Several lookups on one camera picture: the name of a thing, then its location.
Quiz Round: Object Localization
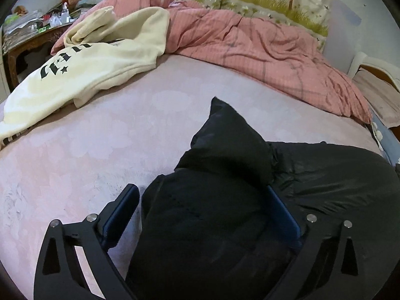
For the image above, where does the beige pillow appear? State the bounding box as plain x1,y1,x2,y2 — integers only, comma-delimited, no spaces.
353,69,400,129

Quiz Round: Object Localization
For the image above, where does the blue pillow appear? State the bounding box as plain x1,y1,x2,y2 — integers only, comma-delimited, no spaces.
370,115,397,166

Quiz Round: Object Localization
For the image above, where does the pile of table clutter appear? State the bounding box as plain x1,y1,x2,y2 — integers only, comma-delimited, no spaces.
3,0,94,35

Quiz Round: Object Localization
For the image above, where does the wooden side table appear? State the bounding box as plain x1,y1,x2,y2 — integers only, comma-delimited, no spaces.
3,22,76,83

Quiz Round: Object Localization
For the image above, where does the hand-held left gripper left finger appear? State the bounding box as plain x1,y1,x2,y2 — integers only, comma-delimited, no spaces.
34,184,140,300

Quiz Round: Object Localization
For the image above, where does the cream printed hoodie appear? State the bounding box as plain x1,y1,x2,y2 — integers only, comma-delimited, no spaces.
0,5,171,147

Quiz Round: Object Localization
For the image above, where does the pink checked blanket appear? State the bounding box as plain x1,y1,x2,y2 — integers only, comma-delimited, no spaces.
50,0,374,124

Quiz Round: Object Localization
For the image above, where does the black puffer jacket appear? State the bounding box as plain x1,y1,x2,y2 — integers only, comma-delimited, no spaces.
125,96,400,300

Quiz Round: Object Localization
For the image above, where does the wooden bed headboard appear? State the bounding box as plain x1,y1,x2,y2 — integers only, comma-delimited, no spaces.
347,51,400,90

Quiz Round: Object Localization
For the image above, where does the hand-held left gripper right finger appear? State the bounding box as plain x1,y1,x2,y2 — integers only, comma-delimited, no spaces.
265,186,367,300

